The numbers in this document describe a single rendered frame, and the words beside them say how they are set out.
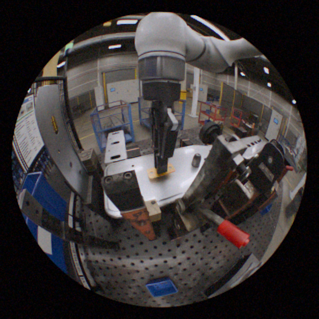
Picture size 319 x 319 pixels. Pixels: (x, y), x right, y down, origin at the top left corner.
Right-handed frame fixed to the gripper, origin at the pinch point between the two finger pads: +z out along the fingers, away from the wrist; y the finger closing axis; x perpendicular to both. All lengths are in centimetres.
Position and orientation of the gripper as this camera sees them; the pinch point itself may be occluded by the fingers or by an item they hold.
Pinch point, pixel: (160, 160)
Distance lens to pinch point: 28.9
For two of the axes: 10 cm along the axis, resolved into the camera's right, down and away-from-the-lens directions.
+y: -3.4, -6.1, 7.1
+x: -9.4, 2.2, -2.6
